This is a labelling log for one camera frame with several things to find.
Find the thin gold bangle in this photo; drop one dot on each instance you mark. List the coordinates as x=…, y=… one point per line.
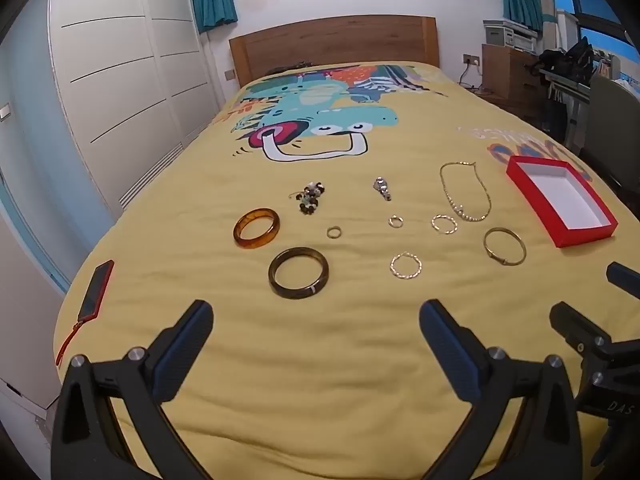
x=523, y=252

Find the wooden dresser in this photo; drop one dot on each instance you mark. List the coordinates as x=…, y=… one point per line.
x=505, y=75

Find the wall socket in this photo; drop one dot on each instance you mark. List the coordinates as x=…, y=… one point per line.
x=471, y=59

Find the dark brown bangle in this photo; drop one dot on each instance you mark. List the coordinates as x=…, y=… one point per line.
x=273, y=272

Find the phone in red case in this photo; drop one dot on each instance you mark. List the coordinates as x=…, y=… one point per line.
x=96, y=290

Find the white wardrobe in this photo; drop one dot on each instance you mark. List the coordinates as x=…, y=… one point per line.
x=125, y=85

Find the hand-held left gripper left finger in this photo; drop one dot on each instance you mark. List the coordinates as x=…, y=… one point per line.
x=182, y=355

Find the amber bangle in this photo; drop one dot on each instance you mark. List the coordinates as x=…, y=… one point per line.
x=240, y=232

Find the black bag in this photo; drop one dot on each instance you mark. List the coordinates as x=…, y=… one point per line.
x=565, y=62

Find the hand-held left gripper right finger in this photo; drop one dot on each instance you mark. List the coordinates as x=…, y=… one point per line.
x=450, y=355

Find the grey chair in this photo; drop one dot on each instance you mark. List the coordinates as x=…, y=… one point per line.
x=610, y=115

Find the red jewelry box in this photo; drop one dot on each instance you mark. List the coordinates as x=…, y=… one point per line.
x=565, y=195

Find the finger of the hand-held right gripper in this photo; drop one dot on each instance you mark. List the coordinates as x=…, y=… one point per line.
x=575, y=327
x=625, y=280

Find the gold hoop earrings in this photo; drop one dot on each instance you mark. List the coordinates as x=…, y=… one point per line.
x=445, y=230

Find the yellow printed blanket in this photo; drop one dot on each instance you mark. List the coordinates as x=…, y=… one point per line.
x=300, y=385

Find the small hoop earring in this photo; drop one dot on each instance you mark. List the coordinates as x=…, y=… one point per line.
x=390, y=221

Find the wooden headboard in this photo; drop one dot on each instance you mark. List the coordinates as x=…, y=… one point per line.
x=335, y=42

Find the white printer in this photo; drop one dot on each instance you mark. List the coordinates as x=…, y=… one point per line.
x=507, y=34

